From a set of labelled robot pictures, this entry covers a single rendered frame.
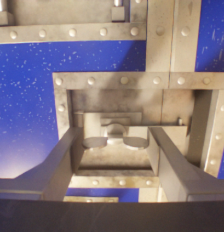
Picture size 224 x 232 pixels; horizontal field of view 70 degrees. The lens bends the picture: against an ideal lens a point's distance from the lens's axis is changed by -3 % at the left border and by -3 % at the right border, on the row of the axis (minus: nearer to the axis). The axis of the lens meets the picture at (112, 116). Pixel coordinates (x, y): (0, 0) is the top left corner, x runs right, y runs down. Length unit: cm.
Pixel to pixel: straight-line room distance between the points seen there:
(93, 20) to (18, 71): 9
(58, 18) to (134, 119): 12
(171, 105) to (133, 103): 4
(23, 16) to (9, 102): 8
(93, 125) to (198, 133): 11
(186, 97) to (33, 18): 17
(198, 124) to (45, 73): 16
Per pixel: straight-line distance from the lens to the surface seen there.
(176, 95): 19
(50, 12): 19
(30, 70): 17
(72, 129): 16
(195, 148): 21
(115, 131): 17
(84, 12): 18
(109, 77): 15
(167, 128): 18
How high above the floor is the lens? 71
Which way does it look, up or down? 16 degrees up
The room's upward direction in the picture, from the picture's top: 180 degrees clockwise
